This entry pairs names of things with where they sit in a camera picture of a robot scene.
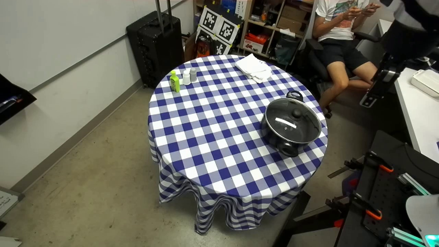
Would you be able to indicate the wooden shelf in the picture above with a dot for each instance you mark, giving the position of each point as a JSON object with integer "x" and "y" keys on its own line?
{"x": 271, "y": 24}

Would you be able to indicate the stack of cardboard boxes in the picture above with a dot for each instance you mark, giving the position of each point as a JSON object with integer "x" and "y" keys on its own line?
{"x": 291, "y": 19}

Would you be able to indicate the small white bottle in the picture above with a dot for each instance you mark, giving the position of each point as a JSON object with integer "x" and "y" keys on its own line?
{"x": 186, "y": 78}

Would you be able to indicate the blue white checkered tablecloth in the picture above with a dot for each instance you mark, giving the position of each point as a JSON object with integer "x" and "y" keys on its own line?
{"x": 212, "y": 137}

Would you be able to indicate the fiducial marker board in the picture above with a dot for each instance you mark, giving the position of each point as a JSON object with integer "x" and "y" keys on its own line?
{"x": 219, "y": 29}

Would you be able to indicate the glass pot lid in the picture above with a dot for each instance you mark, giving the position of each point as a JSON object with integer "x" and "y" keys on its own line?
{"x": 291, "y": 120}

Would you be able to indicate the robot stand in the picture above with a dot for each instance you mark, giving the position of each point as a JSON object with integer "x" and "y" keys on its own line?
{"x": 377, "y": 192}

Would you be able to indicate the black orange clamp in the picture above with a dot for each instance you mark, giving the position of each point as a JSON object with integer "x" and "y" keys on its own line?
{"x": 360, "y": 206}
{"x": 375, "y": 161}

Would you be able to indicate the aluminium rail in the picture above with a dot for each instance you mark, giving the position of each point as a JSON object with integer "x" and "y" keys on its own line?
{"x": 413, "y": 183}
{"x": 404, "y": 236}

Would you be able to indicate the red box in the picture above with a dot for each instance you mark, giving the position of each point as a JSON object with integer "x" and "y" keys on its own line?
{"x": 254, "y": 43}

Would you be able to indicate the cardboard box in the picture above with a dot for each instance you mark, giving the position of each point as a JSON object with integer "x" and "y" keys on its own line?
{"x": 189, "y": 48}

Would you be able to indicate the dark green bag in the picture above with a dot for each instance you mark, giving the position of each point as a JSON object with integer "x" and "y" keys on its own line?
{"x": 285, "y": 49}

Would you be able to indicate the folded white cloth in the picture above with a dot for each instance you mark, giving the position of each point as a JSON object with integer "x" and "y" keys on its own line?
{"x": 253, "y": 68}

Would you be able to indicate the black office chair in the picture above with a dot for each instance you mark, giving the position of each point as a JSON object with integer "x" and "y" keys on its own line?
{"x": 313, "y": 61}

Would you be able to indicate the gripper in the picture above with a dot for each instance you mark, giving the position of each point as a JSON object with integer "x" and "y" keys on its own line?
{"x": 408, "y": 41}

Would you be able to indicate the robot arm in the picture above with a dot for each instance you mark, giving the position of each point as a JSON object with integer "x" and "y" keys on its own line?
{"x": 422, "y": 214}

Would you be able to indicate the white box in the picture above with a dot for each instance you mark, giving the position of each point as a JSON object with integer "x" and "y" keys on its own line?
{"x": 427, "y": 82}

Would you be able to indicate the person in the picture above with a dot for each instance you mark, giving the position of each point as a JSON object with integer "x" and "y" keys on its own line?
{"x": 337, "y": 41}

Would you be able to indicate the black cooking pot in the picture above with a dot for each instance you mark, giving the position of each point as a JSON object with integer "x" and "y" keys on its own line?
{"x": 274, "y": 137}

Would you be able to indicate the white board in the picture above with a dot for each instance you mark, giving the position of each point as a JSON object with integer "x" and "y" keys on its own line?
{"x": 8, "y": 200}

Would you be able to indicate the small grey bottle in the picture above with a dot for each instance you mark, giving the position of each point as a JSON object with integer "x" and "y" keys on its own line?
{"x": 193, "y": 74}

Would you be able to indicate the black suitcase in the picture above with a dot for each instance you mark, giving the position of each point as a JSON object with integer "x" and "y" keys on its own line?
{"x": 156, "y": 48}

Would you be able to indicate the green bottle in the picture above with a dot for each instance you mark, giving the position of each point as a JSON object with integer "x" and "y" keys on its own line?
{"x": 175, "y": 83}

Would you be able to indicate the black monitor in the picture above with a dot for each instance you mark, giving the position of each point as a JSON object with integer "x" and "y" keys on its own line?
{"x": 12, "y": 99}

